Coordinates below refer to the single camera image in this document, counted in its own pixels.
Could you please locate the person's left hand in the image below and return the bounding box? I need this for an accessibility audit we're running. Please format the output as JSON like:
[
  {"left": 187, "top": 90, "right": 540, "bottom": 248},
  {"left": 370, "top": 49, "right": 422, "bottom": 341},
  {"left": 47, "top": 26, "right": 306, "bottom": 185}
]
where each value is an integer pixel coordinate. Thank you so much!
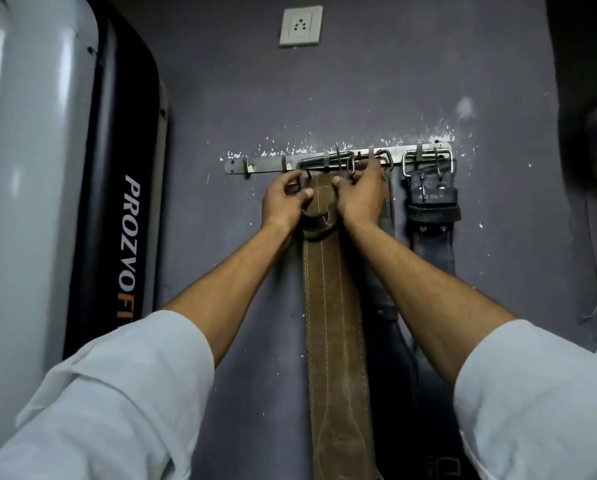
[{"left": 260, "top": 169, "right": 315, "bottom": 235}]

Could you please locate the person's right hand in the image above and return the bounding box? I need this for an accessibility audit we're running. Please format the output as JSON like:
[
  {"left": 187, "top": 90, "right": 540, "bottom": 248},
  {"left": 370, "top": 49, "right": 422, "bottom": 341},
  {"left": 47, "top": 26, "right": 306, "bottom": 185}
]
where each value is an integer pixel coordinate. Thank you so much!
[{"left": 332, "top": 157, "right": 390, "bottom": 231}]

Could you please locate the brown suede belt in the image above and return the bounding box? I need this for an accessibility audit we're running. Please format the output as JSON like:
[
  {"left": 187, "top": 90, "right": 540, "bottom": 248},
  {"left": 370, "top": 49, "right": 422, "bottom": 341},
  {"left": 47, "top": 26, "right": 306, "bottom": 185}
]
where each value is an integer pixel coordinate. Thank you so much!
[{"left": 296, "top": 150, "right": 385, "bottom": 480}]

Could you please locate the metal wall hooks rail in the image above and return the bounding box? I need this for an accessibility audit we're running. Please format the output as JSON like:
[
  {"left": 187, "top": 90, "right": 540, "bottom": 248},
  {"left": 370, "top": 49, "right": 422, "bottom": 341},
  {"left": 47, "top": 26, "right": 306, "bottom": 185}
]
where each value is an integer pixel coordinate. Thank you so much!
[{"left": 224, "top": 141, "right": 453, "bottom": 177}]

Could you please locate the white wall socket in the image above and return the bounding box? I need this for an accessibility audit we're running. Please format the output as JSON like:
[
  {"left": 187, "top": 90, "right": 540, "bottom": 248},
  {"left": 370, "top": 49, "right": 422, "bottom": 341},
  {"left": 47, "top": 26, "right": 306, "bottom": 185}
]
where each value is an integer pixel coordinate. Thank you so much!
[{"left": 278, "top": 5, "right": 324, "bottom": 48}]

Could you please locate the black belt with red logo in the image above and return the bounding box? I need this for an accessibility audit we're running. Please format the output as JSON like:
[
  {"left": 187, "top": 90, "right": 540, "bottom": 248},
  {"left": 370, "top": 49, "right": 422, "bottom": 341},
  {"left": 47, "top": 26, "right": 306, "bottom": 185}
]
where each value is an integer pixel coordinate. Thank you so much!
[{"left": 350, "top": 147, "right": 422, "bottom": 480}]

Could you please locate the white long-sleeved shirt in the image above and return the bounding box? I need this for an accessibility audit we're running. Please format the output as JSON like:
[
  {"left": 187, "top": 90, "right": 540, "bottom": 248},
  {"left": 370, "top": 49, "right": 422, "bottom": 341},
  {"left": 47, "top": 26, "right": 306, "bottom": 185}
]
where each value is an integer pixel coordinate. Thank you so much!
[{"left": 0, "top": 309, "right": 597, "bottom": 480}]

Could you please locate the person's right forearm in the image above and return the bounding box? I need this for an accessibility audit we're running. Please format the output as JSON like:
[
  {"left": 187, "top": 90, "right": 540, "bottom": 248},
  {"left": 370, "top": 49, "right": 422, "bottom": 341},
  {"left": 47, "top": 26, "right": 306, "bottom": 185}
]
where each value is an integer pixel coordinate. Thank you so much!
[{"left": 346, "top": 219, "right": 517, "bottom": 385}]

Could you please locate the black grey folded treadmill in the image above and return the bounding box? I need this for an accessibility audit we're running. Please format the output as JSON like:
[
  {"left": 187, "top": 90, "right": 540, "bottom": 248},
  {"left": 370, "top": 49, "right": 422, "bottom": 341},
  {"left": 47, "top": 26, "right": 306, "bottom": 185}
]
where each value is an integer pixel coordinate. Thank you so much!
[{"left": 0, "top": 0, "right": 169, "bottom": 468}]

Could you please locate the person's left forearm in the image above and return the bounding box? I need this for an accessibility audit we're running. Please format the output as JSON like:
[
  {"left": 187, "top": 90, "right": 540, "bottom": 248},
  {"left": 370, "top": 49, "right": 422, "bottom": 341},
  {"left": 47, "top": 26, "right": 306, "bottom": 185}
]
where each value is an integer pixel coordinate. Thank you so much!
[{"left": 163, "top": 222, "right": 299, "bottom": 368}]

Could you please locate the black USI leather belt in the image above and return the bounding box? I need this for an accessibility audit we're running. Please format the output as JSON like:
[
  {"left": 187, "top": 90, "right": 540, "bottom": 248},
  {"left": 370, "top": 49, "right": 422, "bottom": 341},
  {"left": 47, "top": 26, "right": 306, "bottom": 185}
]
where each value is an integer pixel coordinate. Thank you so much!
[{"left": 400, "top": 147, "right": 472, "bottom": 480}]

